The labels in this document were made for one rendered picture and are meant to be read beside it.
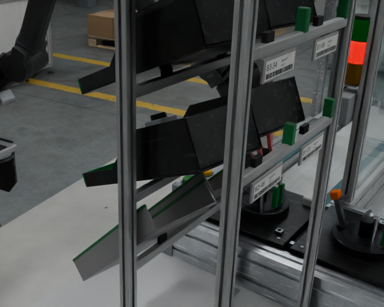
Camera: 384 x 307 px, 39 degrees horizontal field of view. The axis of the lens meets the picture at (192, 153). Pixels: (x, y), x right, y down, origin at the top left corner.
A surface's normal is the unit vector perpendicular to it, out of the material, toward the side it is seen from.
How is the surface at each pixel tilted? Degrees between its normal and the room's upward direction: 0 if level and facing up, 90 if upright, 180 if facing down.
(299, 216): 0
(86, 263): 90
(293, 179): 0
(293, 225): 0
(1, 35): 90
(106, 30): 90
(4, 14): 89
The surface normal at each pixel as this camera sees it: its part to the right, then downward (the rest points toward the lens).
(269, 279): -0.57, 0.31
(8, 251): 0.04, -0.91
